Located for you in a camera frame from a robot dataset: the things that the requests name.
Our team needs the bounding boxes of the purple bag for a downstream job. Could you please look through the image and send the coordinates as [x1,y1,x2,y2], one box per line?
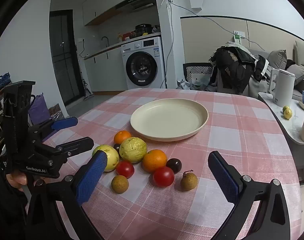
[28,92,51,125]

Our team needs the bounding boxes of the large orange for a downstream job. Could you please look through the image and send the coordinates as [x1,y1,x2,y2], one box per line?
[142,149,168,173]

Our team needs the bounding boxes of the red tomato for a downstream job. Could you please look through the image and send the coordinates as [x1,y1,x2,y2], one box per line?
[115,160,135,179]
[152,166,175,188]

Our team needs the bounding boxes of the black rice cooker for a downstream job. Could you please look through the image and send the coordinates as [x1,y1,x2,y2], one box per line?
[135,24,152,35]

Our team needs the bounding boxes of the cream round plate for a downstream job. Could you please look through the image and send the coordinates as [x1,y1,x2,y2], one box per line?
[130,98,209,142]

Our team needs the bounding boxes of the person's left forearm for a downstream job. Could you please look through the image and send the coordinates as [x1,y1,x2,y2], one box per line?
[0,166,30,240]

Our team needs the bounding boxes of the black chair with patterned cushion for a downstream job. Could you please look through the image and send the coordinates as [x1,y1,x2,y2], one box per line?
[182,62,215,83]

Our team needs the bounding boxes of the hanging grey cable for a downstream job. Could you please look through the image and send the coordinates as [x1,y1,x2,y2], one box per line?
[163,2,173,88]

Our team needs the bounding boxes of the person's left hand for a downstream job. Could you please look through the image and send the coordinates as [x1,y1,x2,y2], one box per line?
[6,172,46,193]

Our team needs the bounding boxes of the dark glass door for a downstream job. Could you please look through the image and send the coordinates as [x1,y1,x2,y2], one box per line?
[49,9,84,103]

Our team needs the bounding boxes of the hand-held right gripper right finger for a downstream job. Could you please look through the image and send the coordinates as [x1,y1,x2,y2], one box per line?
[207,151,291,240]

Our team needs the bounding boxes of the yellow guava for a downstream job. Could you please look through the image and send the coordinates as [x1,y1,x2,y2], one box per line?
[92,145,120,172]

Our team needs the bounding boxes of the brown longan with stem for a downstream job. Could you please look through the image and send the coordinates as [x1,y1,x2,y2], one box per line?
[180,170,198,192]

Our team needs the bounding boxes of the white marble side table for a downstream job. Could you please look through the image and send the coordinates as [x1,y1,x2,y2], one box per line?
[257,92,304,170]

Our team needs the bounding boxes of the small orange tangerine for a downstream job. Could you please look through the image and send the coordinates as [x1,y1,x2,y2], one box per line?
[114,130,132,145]

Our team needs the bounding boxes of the black jacket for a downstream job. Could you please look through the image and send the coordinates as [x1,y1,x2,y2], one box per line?
[209,45,269,95]

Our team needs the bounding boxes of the white kitchen counter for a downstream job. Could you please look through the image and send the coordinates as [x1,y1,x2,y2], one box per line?
[83,32,162,60]

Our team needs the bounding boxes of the white base cabinet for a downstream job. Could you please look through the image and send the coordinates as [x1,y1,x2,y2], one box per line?
[84,47,129,93]

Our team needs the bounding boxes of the white electric kettle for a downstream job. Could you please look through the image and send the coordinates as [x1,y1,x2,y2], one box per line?
[267,68,296,108]

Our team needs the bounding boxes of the grey sofa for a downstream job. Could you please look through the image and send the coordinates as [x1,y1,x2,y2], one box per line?
[249,40,304,100]

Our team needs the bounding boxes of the green and white box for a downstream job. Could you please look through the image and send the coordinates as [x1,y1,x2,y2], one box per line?
[233,30,245,47]

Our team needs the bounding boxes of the white washing machine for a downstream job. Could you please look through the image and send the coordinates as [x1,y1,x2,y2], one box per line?
[121,37,166,90]

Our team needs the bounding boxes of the pink checked tablecloth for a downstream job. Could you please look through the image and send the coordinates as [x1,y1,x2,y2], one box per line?
[41,88,302,240]

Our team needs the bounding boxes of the white wall cabinets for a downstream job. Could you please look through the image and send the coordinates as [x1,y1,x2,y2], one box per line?
[82,0,157,27]

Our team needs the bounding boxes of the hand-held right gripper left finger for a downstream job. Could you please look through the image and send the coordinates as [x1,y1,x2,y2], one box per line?
[26,151,109,240]

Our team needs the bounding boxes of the grey pillow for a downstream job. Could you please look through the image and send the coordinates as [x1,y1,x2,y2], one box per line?
[287,64,304,87]
[267,49,287,71]

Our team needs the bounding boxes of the printed paper bag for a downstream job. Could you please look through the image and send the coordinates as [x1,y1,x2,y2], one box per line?
[48,103,65,121]

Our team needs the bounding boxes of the grey wall cable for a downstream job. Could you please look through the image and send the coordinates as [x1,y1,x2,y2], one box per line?
[164,0,267,53]

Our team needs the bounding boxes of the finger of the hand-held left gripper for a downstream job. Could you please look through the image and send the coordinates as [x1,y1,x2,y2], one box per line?
[42,137,94,160]
[27,117,79,143]

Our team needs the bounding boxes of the green mottled guava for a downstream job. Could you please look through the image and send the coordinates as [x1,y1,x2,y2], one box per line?
[119,137,148,164]

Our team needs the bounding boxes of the range hood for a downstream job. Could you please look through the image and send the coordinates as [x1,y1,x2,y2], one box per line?
[116,0,157,13]

